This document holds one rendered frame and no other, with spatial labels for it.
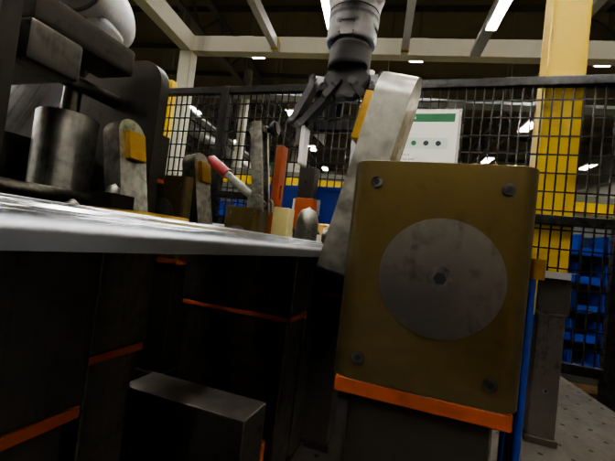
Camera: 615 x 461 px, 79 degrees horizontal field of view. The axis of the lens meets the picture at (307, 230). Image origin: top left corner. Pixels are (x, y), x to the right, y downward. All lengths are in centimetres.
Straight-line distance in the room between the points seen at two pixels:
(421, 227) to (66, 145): 37
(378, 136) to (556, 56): 119
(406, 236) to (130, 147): 31
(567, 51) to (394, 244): 124
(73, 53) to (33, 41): 4
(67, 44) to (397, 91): 31
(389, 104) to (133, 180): 29
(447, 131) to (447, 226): 105
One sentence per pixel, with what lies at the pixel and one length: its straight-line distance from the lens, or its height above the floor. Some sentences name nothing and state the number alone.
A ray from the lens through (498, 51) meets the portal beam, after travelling 499.
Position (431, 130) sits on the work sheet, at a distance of 124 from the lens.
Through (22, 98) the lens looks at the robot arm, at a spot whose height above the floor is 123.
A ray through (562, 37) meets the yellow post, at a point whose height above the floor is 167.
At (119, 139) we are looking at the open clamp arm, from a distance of 43.
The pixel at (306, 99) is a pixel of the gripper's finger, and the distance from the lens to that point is 71.
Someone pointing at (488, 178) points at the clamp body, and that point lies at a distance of 20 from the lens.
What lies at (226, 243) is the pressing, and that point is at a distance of 16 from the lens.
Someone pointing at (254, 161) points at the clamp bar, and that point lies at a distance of 71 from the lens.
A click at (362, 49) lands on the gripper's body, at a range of 71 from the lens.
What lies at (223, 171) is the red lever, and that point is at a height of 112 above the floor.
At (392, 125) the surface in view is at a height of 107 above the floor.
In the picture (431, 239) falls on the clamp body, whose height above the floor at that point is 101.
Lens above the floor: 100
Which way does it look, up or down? 2 degrees up
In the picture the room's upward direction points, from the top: 7 degrees clockwise
